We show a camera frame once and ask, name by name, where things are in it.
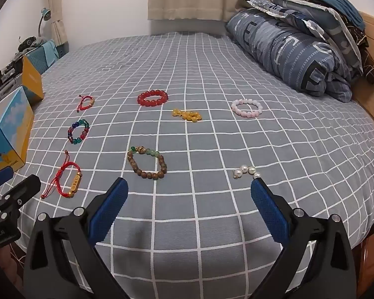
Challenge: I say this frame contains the yellow amber bead bracelet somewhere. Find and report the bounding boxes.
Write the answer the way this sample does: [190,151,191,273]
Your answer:
[171,108,203,123]

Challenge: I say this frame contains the black devices on side table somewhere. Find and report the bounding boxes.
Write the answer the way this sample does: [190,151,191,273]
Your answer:
[0,53,24,102]

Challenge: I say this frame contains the blue yellow cardboard box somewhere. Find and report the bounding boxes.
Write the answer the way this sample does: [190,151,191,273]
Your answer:
[0,87,34,171]

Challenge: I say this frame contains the white pearl bracelet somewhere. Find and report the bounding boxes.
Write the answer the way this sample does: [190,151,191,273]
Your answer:
[232,164,262,180]

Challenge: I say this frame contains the brown wooden bead bracelet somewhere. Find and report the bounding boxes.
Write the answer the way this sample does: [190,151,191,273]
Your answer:
[126,145,168,180]

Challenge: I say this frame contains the black object on teal box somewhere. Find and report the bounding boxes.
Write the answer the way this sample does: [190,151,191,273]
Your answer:
[18,36,47,52]

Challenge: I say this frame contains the red bead bracelet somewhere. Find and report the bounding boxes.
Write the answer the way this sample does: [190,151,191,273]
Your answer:
[137,88,170,107]

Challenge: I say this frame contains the pink bead bracelet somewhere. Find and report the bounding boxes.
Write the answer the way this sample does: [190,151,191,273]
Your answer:
[230,98,264,118]

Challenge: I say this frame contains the blue patterned folded duvet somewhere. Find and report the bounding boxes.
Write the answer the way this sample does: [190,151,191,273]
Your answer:
[226,9,352,103]

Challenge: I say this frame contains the teal desk lamp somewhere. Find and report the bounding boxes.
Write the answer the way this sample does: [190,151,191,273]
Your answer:
[38,7,51,37]

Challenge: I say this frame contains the teal blue folded cloth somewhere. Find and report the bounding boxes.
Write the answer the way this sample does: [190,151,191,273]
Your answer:
[321,0,366,32]

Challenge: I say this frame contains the teal storage box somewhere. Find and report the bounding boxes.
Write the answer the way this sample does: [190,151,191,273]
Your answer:
[26,40,59,74]

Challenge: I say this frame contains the yellow box lid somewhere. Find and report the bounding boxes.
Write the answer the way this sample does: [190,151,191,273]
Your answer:
[21,55,44,106]

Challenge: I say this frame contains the beige side curtain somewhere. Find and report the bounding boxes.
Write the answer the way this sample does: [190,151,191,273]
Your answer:
[45,0,67,46]

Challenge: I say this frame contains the grey checked bed sheet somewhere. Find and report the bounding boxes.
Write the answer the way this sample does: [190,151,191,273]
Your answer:
[12,33,374,298]

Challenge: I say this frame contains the small red cord bracelet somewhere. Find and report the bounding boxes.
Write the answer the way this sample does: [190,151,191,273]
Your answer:
[76,94,96,113]

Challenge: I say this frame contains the multicolour glass bead bracelet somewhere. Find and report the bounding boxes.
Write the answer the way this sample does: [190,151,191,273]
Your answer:
[67,119,91,145]

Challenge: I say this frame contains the red cord gold charm bracelet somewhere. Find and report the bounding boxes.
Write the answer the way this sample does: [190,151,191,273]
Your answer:
[40,150,83,200]

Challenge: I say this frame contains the blue patterned pillow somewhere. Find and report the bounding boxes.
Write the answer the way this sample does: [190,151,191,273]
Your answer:
[242,0,364,74]

